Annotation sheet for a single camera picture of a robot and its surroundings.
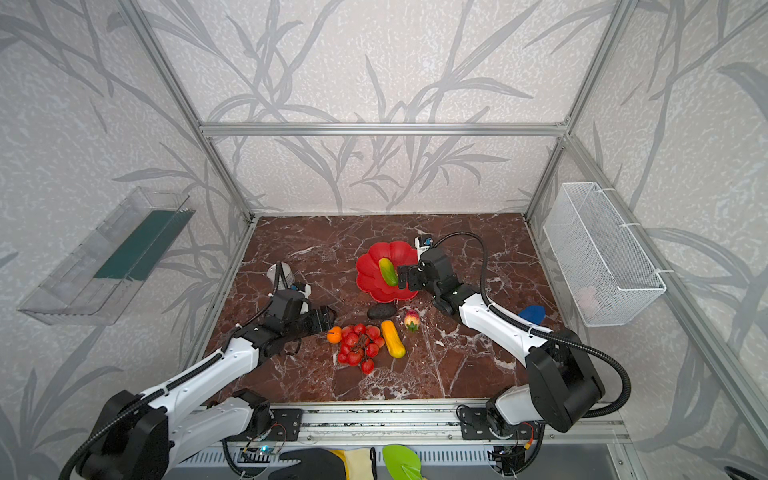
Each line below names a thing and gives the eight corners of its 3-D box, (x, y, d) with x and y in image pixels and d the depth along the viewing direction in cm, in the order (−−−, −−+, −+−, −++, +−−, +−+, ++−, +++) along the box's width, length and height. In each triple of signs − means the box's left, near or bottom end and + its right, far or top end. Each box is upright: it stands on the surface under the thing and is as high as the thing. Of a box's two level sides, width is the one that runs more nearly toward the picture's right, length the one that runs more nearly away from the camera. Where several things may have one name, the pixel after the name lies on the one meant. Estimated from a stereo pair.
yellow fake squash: (393, 361, 85) (393, 357, 83) (378, 328, 92) (377, 323, 89) (407, 354, 87) (407, 350, 84) (391, 322, 93) (391, 317, 90)
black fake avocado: (368, 320, 94) (367, 314, 91) (369, 309, 96) (368, 303, 93) (396, 320, 94) (396, 314, 91) (396, 309, 97) (396, 303, 93)
